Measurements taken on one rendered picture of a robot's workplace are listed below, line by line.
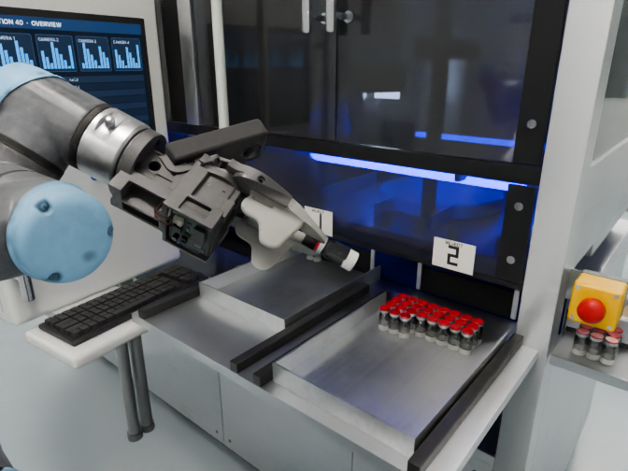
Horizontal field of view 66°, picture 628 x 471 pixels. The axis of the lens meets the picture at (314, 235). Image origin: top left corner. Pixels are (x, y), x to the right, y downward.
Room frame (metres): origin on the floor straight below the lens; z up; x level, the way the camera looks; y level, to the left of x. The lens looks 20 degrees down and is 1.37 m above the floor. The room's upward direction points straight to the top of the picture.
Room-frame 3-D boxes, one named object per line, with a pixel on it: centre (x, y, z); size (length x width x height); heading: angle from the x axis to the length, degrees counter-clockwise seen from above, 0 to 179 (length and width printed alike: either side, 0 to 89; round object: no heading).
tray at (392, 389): (0.71, -0.14, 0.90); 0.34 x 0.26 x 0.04; 140
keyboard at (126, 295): (1.08, 0.46, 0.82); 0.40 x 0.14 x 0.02; 147
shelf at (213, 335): (0.86, -0.04, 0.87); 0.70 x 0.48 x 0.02; 50
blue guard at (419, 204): (1.41, 0.37, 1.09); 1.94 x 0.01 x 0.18; 50
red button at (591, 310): (0.70, -0.45, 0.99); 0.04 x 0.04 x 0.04; 50
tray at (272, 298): (1.02, 0.05, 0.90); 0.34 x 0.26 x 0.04; 140
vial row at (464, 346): (0.80, -0.21, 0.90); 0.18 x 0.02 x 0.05; 50
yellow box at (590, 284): (0.73, -0.48, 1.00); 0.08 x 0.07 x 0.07; 140
